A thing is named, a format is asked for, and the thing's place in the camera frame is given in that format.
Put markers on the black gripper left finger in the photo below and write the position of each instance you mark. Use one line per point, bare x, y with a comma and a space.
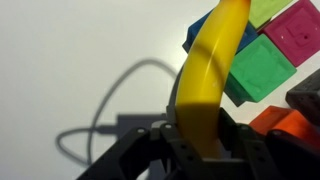
150, 156

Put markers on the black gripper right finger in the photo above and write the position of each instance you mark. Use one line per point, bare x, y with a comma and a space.
273, 156

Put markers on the yellow banana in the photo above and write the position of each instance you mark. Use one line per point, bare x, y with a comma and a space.
206, 73

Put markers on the orange block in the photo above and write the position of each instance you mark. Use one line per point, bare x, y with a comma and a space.
283, 121

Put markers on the grey block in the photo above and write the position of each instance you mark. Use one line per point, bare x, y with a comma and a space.
308, 96

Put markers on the green block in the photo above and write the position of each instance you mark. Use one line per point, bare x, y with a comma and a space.
263, 68

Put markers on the blue block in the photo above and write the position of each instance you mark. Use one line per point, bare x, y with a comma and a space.
248, 38

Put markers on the magenta block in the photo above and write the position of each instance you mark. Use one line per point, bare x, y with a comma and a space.
295, 31

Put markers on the yellow-green block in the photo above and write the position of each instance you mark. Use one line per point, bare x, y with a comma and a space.
266, 11

